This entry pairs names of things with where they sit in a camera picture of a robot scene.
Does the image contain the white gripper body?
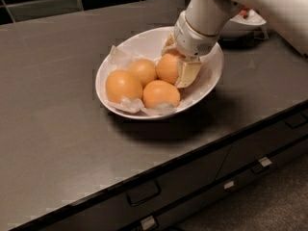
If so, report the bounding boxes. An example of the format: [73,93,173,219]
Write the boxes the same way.
[173,12,218,57]

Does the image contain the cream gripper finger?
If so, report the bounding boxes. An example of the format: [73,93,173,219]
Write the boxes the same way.
[175,60,201,89]
[161,34,181,56]

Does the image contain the orange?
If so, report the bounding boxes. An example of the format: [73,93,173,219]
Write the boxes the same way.
[142,80,181,108]
[156,50,183,85]
[128,59,157,87]
[105,69,142,103]

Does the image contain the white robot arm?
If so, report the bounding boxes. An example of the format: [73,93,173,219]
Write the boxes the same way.
[162,0,308,63]

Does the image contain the white bowl with oranges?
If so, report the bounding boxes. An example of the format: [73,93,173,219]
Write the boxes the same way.
[95,27,224,120]

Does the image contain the white bowl with strawberries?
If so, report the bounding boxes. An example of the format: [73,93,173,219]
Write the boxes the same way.
[220,10,266,39]

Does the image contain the white paper under oranges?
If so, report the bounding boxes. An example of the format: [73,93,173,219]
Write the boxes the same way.
[105,44,196,117]

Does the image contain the red strawberries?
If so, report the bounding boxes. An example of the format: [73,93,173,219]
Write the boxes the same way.
[239,7,250,19]

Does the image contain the right dark drawer front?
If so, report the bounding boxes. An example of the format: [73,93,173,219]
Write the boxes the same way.
[218,110,308,178]

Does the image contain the dark drawer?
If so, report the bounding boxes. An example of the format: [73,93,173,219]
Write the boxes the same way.
[218,110,308,178]
[18,143,233,231]
[118,136,308,231]

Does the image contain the lower dark drawer front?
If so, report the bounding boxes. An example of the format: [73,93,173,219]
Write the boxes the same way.
[118,136,308,231]

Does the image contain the left dark drawer front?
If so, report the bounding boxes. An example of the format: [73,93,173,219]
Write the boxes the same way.
[18,143,233,231]

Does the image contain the left black drawer handle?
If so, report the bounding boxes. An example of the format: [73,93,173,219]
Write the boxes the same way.
[126,180,162,207]

